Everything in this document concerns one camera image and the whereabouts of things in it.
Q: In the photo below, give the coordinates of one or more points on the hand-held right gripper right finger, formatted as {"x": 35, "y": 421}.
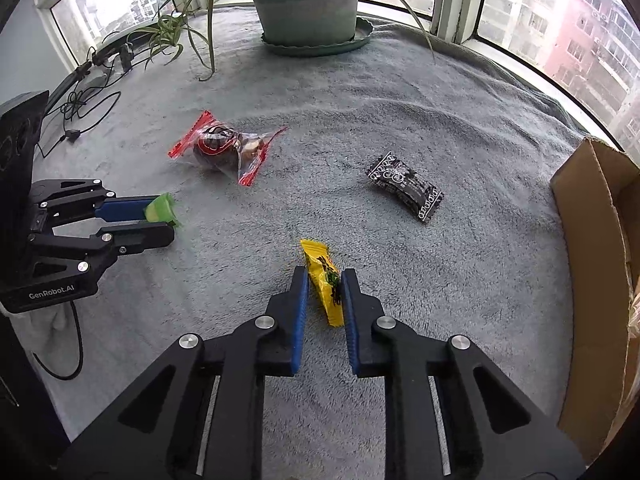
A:
{"x": 350, "y": 320}

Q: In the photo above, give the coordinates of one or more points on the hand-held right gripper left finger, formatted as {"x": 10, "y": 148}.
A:
{"x": 300, "y": 310}

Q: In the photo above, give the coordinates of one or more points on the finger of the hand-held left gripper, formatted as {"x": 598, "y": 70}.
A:
{"x": 145, "y": 237}
{"x": 120, "y": 210}

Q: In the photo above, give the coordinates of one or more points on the light green pastry packet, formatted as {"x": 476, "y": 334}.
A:
{"x": 160, "y": 207}

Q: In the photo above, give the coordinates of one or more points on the yellow candy packet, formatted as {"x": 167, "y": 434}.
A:
{"x": 322, "y": 272}

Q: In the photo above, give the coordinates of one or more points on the cardboard box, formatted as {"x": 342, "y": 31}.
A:
{"x": 590, "y": 285}

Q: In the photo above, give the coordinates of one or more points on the person's left forearm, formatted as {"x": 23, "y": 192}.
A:
{"x": 25, "y": 400}

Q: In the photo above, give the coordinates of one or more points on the person's left hand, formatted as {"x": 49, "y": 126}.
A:
{"x": 52, "y": 317}

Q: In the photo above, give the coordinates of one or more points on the red-edged clear date packet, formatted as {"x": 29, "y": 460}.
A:
{"x": 215, "y": 145}

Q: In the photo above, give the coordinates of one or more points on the grey fleece blanket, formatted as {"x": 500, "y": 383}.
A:
{"x": 450, "y": 260}

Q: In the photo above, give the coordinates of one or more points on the black patterned candy packet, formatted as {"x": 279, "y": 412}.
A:
{"x": 405, "y": 185}

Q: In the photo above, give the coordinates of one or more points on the small spider plantlet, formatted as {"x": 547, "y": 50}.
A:
{"x": 165, "y": 30}

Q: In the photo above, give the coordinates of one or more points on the green pot saucer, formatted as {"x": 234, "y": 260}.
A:
{"x": 350, "y": 42}

